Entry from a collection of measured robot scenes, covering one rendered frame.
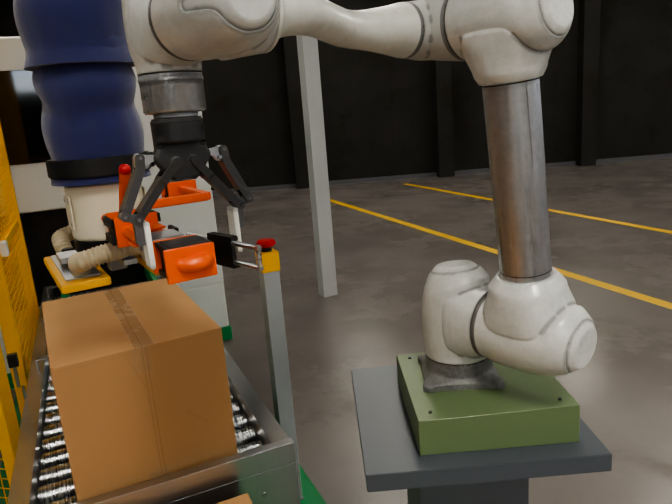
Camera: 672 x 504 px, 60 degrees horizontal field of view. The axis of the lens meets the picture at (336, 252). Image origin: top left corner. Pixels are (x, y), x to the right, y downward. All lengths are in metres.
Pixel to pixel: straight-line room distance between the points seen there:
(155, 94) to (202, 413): 0.95
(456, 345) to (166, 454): 0.78
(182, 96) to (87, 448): 0.97
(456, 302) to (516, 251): 0.20
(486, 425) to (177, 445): 0.78
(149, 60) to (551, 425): 1.03
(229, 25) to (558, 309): 0.80
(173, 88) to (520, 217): 0.65
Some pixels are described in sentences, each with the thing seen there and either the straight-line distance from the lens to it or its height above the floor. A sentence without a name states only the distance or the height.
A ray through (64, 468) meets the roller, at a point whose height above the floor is 0.55.
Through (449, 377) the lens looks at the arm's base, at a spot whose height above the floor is 0.86.
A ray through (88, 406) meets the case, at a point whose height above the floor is 0.84.
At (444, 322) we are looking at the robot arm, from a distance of 1.31.
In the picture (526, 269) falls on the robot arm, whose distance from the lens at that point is 1.17.
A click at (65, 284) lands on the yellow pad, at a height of 1.16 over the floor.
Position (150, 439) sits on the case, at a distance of 1.59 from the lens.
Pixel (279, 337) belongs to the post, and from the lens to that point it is 2.14.
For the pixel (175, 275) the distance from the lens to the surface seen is 0.86.
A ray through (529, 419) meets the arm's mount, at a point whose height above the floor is 0.81.
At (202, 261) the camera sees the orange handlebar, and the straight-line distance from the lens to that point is 0.85.
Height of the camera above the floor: 1.47
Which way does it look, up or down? 14 degrees down
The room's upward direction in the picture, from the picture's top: 4 degrees counter-clockwise
